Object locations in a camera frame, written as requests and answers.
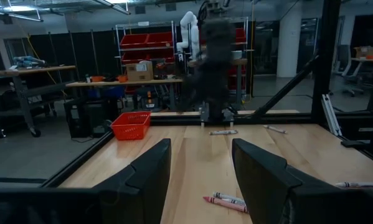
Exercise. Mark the white crayon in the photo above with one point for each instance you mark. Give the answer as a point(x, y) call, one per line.
point(360, 184)
point(226, 197)
point(275, 128)
point(223, 132)

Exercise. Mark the wooden workbench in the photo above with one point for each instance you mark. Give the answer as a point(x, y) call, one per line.
point(33, 69)

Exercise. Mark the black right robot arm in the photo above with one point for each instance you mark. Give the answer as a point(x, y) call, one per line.
point(215, 77)

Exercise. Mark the black aluminium table frame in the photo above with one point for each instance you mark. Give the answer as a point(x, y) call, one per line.
point(324, 62)

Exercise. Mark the long wooden table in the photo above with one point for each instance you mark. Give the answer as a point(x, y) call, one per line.
point(127, 83)

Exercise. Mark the red storage bin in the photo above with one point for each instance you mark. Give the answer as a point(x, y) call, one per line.
point(159, 39)
point(133, 41)

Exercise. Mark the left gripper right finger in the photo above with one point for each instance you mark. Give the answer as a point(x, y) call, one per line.
point(261, 186)

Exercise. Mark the plain cardboard box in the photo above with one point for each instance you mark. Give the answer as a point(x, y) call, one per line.
point(365, 51)

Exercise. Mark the cardboard box with label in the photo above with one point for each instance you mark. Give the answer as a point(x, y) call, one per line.
point(139, 72)

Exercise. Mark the office chair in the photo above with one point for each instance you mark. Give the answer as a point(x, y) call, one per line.
point(345, 59)

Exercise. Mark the white pillar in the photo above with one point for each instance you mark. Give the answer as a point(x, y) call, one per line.
point(289, 46)

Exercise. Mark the black computer tower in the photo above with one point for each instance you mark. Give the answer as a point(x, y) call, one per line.
point(89, 118)

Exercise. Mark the red crayon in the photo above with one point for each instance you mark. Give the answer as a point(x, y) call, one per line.
point(223, 204)

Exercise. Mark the orange bowl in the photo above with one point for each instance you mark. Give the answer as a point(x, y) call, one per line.
point(97, 79)
point(122, 79)

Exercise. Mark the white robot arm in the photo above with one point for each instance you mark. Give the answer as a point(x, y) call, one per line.
point(187, 21)

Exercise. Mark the red plastic basket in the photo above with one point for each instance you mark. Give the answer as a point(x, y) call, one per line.
point(130, 127)

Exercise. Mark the silver aluminium bracket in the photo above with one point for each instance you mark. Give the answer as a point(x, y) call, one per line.
point(332, 115)

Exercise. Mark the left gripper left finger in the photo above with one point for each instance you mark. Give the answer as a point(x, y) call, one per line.
point(149, 186)

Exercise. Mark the black frame bracket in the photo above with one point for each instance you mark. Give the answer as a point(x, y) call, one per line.
point(354, 143)

